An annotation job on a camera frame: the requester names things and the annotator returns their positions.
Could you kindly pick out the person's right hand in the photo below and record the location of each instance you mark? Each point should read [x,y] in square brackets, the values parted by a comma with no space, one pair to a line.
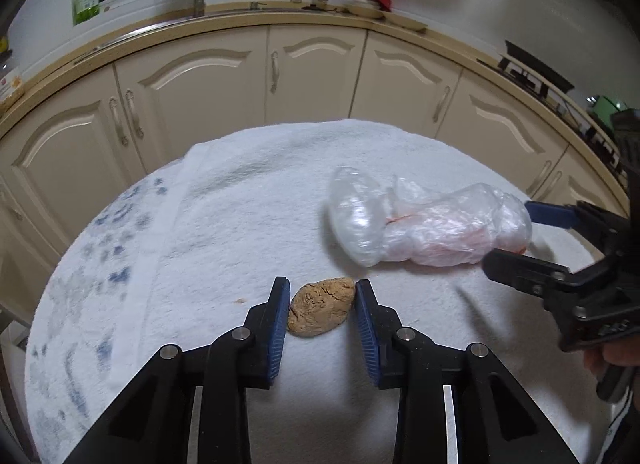
[617,359]

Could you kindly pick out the large glass jar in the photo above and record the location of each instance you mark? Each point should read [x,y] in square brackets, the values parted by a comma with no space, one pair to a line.
[10,83]

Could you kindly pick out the black griddle pan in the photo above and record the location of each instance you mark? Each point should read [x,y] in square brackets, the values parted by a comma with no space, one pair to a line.
[535,63]

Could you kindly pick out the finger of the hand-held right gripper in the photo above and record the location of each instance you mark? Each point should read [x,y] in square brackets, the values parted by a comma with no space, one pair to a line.
[520,271]
[550,214]

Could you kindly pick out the black gas stove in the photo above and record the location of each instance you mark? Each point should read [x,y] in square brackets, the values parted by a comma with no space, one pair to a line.
[595,133]

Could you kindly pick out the clear plastic bag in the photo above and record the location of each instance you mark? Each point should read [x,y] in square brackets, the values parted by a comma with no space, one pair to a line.
[425,229]

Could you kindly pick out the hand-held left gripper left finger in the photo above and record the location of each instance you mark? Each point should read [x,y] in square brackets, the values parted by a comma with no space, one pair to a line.
[277,329]

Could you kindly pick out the cream bowl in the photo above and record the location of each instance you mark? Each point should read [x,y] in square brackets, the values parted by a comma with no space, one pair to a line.
[362,12]

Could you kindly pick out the cream cabinet door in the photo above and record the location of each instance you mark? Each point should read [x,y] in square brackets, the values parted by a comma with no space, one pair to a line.
[580,178]
[65,143]
[20,239]
[495,123]
[320,73]
[400,88]
[200,83]

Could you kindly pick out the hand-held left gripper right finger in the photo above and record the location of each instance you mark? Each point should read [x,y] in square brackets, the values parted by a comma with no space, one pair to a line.
[367,339]

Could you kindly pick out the brown food lump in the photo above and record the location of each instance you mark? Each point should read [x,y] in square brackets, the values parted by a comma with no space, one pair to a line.
[320,306]

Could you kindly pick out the green electric grill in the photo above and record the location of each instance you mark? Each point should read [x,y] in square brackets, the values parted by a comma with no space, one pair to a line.
[607,103]

